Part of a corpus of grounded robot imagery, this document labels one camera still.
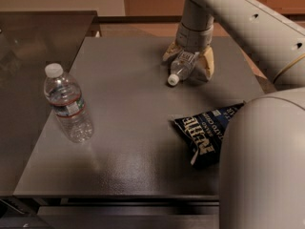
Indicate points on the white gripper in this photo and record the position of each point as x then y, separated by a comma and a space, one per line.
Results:
193, 40

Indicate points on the small blue-label plastic bottle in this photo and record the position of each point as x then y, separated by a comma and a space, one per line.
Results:
182, 67

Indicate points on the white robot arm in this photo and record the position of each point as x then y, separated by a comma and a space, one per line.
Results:
262, 161

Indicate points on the clear water bottle red label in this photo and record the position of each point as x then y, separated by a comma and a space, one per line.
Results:
65, 97

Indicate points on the dark blue potato chip bag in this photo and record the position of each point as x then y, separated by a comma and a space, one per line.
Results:
204, 133

